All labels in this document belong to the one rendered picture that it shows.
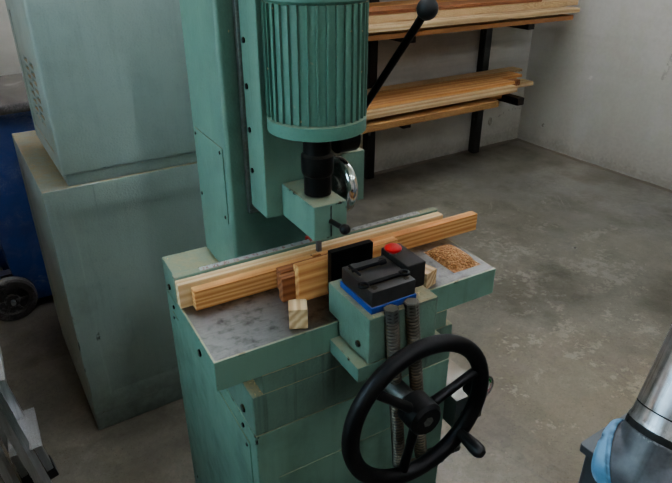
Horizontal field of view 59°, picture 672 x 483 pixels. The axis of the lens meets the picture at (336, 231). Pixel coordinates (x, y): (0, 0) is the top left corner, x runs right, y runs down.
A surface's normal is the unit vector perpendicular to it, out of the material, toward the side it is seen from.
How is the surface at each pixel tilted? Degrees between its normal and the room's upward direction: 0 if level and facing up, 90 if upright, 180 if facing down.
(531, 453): 0
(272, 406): 90
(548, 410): 0
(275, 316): 0
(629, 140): 90
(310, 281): 90
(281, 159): 90
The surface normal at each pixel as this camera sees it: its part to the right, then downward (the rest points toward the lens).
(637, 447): -0.77, -0.22
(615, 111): -0.84, 0.24
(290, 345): 0.50, 0.39
